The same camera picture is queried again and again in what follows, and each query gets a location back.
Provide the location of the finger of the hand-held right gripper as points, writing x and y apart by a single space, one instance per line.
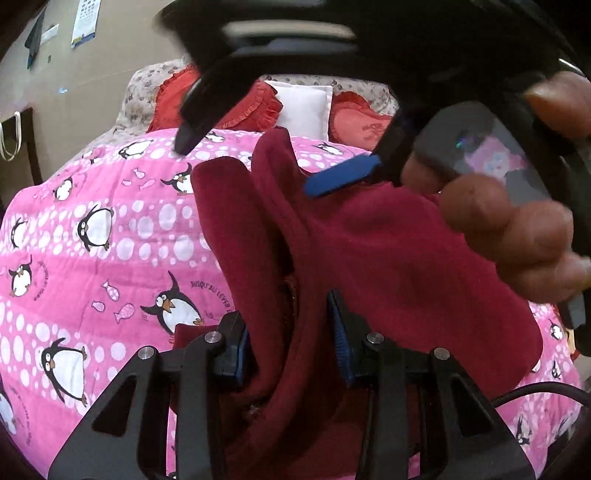
203 115
341 177

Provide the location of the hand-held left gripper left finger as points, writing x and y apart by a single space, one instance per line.
240 355

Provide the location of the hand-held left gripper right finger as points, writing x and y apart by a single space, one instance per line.
341 346

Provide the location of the dark red fleece garment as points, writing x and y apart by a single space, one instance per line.
369 258

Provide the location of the person's right hand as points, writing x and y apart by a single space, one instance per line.
508 240

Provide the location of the red heart pillow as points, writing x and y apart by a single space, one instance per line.
258 108
355 120

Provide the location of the white pillow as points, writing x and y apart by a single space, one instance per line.
300 106

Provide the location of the dark wooden table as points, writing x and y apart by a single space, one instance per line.
27 134

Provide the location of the pink penguin print blanket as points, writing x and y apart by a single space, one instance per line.
92 258

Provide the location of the dark hanging cloth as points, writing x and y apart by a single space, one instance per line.
36 41

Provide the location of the white tote bag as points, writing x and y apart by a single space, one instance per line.
19 129

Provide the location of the wall calendar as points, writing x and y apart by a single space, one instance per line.
85 27

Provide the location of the white wall switch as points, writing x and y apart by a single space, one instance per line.
51 32

